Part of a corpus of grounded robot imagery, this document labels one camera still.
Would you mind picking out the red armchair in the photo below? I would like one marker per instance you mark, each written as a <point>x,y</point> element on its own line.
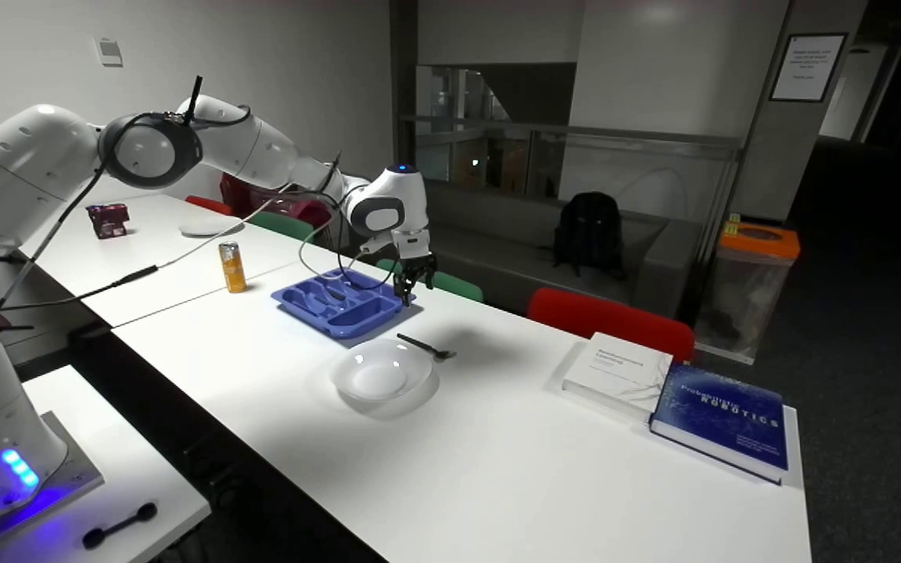
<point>242,201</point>

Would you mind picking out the framed wall notice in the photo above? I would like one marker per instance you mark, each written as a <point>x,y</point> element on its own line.
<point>805,66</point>

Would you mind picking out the black backpack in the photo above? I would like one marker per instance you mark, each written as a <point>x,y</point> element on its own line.
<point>589,232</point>

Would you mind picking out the white book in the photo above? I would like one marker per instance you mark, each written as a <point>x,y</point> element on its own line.
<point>618,375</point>

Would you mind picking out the orange lidded bin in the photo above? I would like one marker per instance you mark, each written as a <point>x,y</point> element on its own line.
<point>746,283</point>

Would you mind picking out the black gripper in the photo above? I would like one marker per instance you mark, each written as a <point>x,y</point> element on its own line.
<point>414,275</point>

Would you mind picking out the amber bottle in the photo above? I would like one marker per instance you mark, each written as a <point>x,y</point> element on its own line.
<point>232,268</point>

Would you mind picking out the blue cutlery tray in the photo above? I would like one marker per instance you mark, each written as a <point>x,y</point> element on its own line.
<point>343,305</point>

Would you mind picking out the black wrench tool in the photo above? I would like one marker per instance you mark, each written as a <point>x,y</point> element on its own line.
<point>98,535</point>

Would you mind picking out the dark red snack packet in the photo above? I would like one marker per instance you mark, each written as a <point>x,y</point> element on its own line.
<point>111,221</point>

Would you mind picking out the blue book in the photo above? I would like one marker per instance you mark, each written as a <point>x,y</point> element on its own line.
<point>723,420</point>

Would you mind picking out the grey sofa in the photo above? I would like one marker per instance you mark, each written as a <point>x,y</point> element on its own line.
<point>505,245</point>

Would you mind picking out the red chair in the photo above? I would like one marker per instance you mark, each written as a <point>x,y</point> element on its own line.
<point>584,315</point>

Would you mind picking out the white bowl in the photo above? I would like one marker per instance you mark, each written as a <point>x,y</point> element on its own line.
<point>386,379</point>

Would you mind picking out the small white plate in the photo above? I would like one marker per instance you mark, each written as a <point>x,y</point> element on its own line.
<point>212,230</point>

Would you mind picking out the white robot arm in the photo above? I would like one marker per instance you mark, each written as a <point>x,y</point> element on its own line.
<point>50,157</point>

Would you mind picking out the green chair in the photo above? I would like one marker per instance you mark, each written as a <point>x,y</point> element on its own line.
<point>442,279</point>
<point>283,227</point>

